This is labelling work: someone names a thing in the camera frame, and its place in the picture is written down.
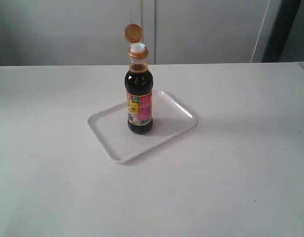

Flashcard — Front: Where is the dark soy sauce bottle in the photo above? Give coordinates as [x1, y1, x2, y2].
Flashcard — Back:
[123, 24, 153, 135]

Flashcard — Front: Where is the white plastic tray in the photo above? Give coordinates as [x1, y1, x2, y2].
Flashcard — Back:
[88, 90, 197, 163]

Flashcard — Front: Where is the dark vertical post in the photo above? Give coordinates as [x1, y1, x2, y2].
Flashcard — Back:
[262, 0, 302, 63]

